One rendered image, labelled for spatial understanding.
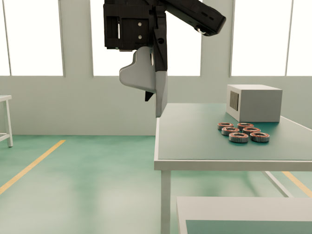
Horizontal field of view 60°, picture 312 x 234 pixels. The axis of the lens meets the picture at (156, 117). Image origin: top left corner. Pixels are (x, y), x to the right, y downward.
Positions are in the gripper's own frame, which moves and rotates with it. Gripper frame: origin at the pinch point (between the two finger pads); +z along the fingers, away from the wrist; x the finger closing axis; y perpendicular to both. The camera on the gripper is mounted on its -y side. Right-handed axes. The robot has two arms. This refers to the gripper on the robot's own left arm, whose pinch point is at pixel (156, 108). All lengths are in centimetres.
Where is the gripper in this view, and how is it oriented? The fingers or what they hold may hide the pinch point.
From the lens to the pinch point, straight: 40.5
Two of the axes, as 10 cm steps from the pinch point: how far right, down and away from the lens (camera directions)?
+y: -9.9, 0.3, -1.3
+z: 0.0, 9.8, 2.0
